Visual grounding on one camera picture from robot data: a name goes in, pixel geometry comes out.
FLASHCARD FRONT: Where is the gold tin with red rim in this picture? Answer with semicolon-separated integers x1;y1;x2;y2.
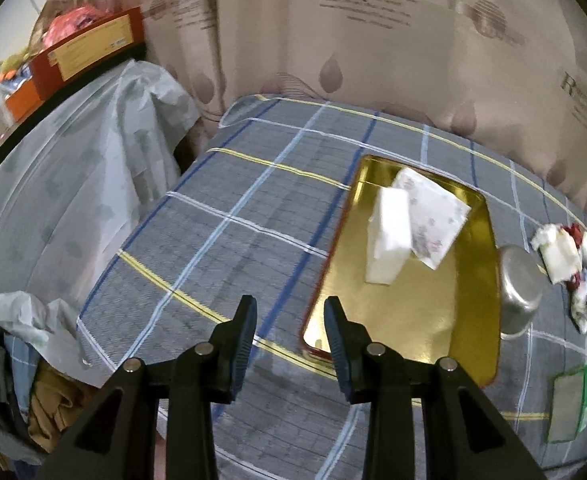
301;154;503;388

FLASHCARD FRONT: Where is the orange box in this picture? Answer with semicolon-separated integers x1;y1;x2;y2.
4;80;45;122

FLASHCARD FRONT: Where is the white folded cloth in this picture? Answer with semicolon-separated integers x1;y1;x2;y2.
365;187;413;286

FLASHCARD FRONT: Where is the pink plastic bag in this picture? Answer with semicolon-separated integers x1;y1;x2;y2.
41;5;105;52

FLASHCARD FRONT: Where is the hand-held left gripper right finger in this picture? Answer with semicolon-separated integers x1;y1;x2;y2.
323;296;549;480

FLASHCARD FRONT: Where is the mustard brown garment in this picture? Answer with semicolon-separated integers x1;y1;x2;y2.
26;364;105;455

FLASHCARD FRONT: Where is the grey plaid bedsheet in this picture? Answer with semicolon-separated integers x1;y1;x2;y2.
76;94;587;480

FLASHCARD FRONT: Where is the light blue plaid cloth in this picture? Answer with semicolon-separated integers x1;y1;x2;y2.
4;335;43;412

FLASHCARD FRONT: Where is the white towel with yellow edge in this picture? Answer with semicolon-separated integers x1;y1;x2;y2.
530;224;583;285

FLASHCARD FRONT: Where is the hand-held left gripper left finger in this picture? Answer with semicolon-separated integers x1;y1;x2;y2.
34;294;258;480

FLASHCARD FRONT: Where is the metal bowl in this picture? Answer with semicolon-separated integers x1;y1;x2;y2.
497;244;544;342

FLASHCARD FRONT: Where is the floral patterned napkin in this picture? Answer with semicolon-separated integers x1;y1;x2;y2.
391;167;473;270

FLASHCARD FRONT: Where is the white plastic sheet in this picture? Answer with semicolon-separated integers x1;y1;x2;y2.
0;60;202;376

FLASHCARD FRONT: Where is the beige printed curtain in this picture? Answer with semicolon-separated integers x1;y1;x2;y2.
138;0;587;241

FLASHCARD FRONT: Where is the red cardboard box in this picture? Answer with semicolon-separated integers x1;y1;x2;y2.
28;6;147;98

